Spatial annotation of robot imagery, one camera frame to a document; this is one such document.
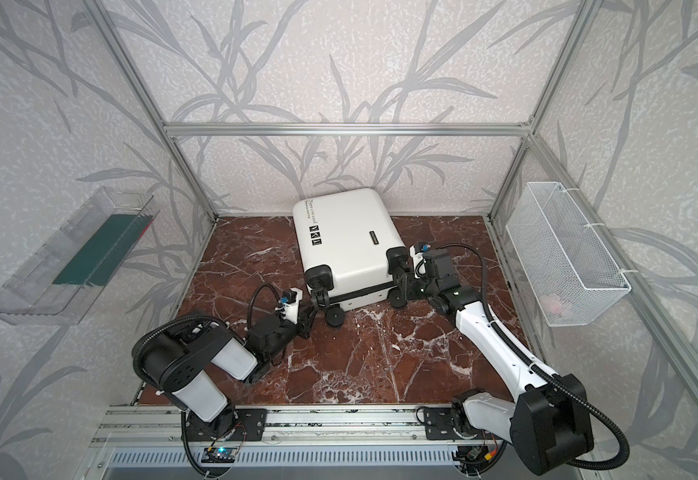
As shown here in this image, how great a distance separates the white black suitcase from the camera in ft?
2.69

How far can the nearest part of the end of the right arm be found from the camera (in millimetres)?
584

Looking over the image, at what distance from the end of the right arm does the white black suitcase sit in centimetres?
15
